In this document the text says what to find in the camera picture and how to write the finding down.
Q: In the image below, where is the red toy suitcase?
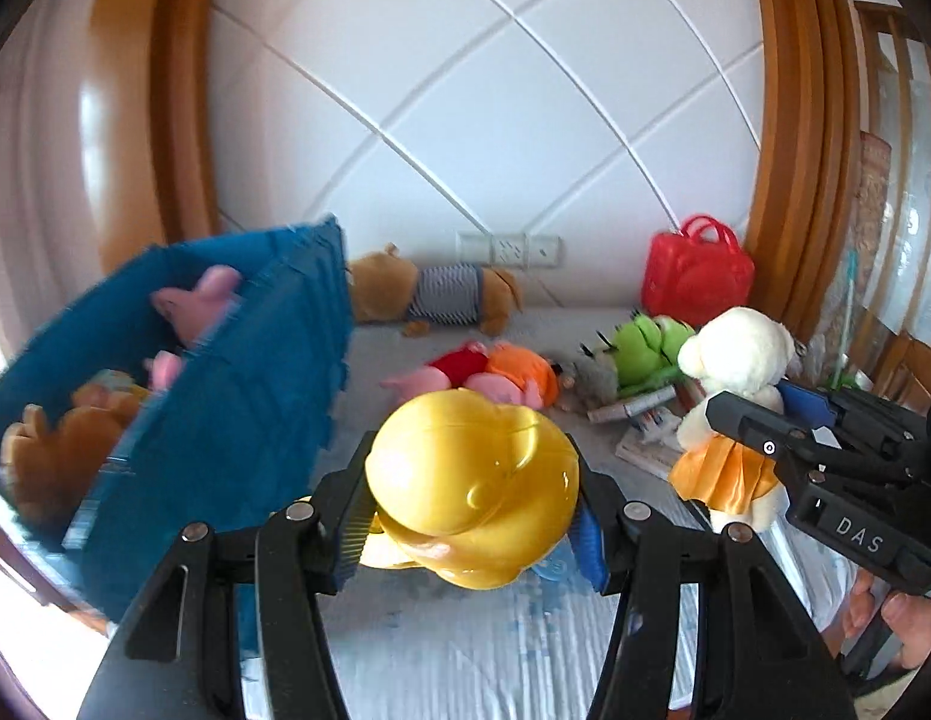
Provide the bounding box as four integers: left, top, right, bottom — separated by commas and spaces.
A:
642, 214, 756, 329

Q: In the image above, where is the grey plush toy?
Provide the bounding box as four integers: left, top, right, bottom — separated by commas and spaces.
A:
559, 356, 621, 410

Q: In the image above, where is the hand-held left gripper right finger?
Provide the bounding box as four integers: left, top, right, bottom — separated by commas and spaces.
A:
570, 457, 861, 720

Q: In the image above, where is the wooden chair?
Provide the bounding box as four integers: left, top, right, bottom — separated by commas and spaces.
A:
863, 330, 931, 421

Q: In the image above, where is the red pig plush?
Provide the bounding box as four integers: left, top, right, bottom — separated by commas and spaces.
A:
382, 341, 498, 398

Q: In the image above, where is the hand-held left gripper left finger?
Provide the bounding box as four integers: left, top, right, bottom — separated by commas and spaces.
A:
75, 441, 384, 720

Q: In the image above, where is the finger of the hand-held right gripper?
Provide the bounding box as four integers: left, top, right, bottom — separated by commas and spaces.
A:
705, 390, 839, 467
780, 382, 929, 460

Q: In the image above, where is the brown bear plush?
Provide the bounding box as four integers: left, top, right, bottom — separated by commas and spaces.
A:
0, 382, 148, 533

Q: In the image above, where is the white bear plush orange dress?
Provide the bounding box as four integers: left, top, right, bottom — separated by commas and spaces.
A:
669, 307, 798, 533

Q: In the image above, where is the pink starfish plush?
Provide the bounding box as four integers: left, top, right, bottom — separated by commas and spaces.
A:
145, 264, 246, 391

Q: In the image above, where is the white wall socket panel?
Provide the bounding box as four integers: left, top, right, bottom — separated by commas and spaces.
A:
456, 231, 562, 269

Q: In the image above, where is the person's right hand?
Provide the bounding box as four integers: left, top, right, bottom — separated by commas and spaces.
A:
840, 570, 931, 673

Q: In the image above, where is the brown dog plush striped shirt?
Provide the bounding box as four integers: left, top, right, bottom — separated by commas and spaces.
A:
349, 242, 525, 337

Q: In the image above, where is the green frog plush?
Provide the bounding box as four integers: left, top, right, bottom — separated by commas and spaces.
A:
581, 313, 699, 398

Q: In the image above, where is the blue plastic storage crate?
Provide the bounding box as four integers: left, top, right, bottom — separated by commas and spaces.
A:
0, 216, 355, 625

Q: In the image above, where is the patterned curtain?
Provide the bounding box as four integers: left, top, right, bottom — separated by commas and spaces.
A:
848, 15, 931, 361

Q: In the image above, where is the yellow plastic duck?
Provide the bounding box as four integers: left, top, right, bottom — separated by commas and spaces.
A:
364, 390, 582, 590

